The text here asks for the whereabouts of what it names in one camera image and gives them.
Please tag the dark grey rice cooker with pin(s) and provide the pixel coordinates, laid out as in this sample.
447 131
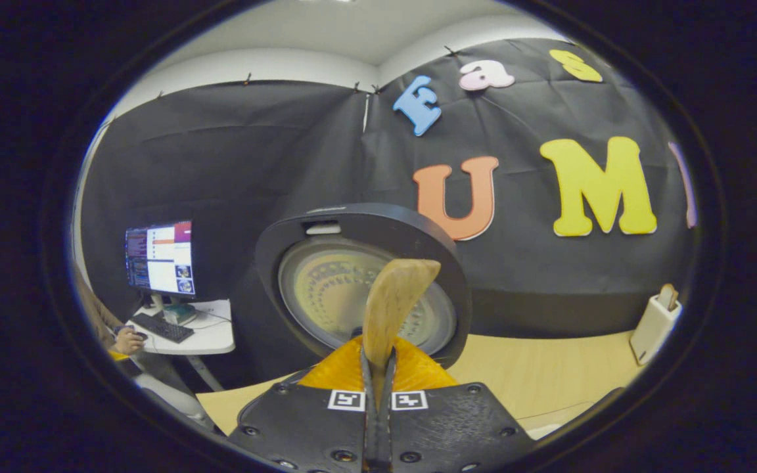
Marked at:
378 220

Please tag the small teal desk object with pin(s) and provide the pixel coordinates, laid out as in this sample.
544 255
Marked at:
181 314

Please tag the toasted bread slice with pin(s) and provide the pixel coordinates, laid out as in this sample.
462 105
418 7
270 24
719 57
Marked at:
667 295

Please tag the computer monitor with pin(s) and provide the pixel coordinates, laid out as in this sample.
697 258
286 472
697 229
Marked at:
161 259

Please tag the white side table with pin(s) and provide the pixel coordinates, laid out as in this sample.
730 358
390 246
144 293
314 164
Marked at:
211 332

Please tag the black keyboard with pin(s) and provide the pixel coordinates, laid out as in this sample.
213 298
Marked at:
163 328

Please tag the white toaster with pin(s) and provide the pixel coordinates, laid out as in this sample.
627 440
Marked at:
653 328

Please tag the black backdrop cloth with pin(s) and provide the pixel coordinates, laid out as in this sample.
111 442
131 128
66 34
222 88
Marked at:
221 164

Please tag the wooden spoon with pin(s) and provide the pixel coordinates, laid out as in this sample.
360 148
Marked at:
395 295

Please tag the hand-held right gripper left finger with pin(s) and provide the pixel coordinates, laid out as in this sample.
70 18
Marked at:
369 427

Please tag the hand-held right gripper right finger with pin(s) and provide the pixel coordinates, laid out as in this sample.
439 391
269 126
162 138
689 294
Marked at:
386 427

